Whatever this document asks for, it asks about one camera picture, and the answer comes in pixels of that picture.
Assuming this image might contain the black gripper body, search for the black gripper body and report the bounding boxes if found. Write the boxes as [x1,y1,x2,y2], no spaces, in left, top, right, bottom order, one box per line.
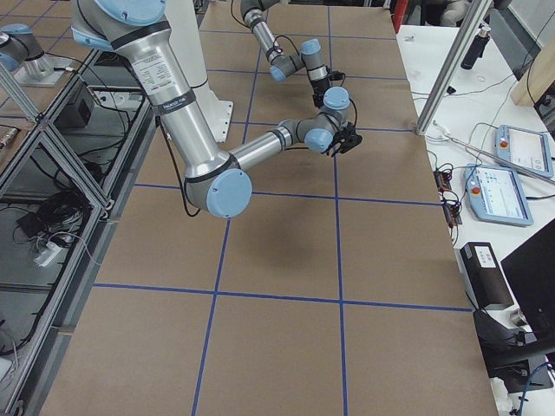
[310,76,330,108]
[324,123,362,156]

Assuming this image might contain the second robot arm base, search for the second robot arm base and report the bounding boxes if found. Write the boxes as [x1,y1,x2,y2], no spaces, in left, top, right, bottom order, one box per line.
[1,23,62,88]

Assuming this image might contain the small circuit boards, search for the small circuit boards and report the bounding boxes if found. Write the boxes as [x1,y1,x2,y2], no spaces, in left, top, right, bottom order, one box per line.
[434,169,462,229]

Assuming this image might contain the black flashlight on desk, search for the black flashlight on desk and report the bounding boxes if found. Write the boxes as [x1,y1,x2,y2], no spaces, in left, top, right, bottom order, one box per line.
[460,27,491,70]

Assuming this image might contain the near teach pendant tablet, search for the near teach pendant tablet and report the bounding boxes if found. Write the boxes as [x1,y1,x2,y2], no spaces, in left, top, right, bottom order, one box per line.
[464,164,533,227]

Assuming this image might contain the teach pendant tablet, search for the teach pendant tablet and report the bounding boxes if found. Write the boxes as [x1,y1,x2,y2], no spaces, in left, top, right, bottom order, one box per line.
[464,164,533,227]
[494,125,554,179]

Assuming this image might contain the far teach pendant tablet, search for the far teach pendant tablet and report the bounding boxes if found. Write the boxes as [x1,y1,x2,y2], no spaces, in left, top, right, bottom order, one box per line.
[494,125,554,179]

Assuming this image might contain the black power adapter box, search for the black power adapter box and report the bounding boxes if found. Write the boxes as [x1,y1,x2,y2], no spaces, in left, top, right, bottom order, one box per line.
[460,242,514,310]

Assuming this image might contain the black monitor with stand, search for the black monitor with stand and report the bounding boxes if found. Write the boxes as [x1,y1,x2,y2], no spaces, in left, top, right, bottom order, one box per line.
[473,222,554,393]

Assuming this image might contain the white power strip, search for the white power strip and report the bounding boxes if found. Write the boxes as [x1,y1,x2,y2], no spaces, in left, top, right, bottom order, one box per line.
[34,242,62,268]

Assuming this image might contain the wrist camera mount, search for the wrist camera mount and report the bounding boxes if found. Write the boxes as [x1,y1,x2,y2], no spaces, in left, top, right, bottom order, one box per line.
[328,70,346,81]

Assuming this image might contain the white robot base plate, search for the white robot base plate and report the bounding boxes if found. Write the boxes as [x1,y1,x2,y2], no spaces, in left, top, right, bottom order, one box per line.
[193,84,233,143]

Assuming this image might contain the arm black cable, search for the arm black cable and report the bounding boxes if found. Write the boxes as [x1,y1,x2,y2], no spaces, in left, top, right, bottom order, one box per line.
[160,97,361,218]
[228,0,304,57]

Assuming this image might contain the aluminium frame post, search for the aluminium frame post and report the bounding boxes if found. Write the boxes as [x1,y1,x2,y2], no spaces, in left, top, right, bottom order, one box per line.
[415,0,493,136]

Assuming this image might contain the aluminium frame rack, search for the aluminium frame rack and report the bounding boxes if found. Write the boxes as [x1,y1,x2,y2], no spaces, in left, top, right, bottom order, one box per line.
[1,51,154,415]

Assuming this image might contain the bundle of black cables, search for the bundle of black cables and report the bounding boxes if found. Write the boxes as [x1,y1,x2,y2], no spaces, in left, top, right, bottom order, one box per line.
[12,190,95,248]

